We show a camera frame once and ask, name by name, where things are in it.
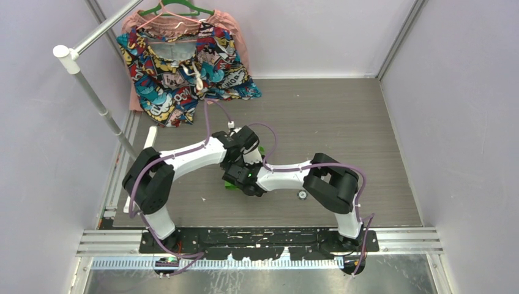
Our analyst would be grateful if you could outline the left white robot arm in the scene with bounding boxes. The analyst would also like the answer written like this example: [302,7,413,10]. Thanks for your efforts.
[122,126,260,253]

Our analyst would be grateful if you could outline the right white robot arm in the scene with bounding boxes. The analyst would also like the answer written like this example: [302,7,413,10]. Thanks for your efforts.
[220,153,367,252]

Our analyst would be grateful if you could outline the colorful patterned shirt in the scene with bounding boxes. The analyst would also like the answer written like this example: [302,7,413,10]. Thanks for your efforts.
[116,10,261,127]

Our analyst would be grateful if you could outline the green clothes hanger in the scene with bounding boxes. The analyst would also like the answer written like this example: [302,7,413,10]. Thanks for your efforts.
[138,0,216,17]

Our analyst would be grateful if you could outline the metal clothes rack pole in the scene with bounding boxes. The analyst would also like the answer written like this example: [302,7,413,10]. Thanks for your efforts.
[53,0,141,159]

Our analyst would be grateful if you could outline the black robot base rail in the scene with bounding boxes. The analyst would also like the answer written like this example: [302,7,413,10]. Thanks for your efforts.
[138,219,382,261]

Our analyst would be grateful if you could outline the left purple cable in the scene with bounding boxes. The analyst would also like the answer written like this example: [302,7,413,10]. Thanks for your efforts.
[130,99,240,273]

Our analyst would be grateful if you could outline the purple cable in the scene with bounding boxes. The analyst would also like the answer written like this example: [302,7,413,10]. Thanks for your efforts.
[243,122,374,277]
[130,99,240,273]

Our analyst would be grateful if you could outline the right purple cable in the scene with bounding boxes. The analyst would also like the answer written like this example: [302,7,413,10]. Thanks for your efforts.
[243,122,374,277]

